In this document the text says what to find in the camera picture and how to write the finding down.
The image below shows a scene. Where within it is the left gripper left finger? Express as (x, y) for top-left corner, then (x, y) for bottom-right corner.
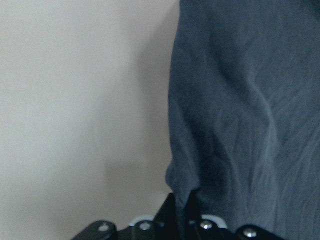
(153, 193), (179, 240)

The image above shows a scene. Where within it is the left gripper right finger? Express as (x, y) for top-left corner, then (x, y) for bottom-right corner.
(184, 190), (202, 240)

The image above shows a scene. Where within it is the black t-shirt with logo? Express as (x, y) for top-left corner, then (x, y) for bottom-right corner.
(166, 0), (320, 240)

